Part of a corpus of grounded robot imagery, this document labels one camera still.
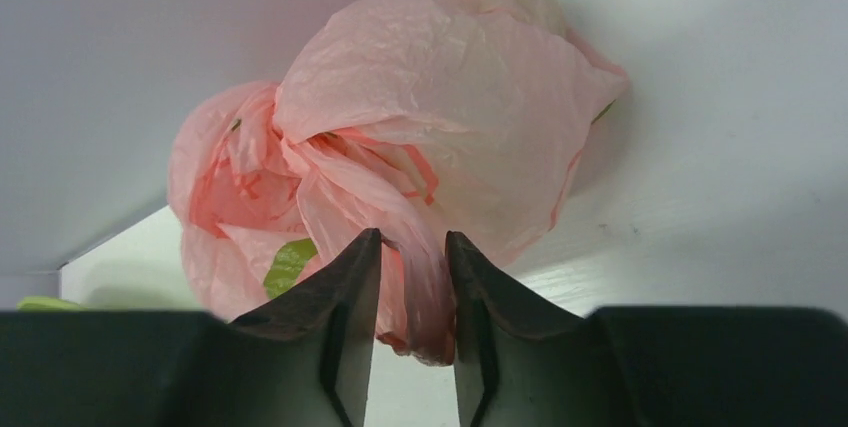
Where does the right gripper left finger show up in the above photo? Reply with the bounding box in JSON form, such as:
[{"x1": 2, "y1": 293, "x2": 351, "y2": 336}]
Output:
[{"x1": 1, "y1": 229, "x2": 382, "y2": 426}]

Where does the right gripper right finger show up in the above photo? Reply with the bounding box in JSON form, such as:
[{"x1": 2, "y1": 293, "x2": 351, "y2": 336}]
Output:
[{"x1": 446, "y1": 232, "x2": 847, "y2": 426}]

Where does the pink plastic bag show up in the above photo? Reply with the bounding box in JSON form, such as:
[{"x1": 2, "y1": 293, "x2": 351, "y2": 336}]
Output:
[{"x1": 167, "y1": 0, "x2": 629, "y2": 366}]

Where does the green plastic tray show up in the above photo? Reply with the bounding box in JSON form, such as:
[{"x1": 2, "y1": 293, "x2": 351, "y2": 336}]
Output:
[{"x1": 17, "y1": 296, "x2": 86, "y2": 312}]

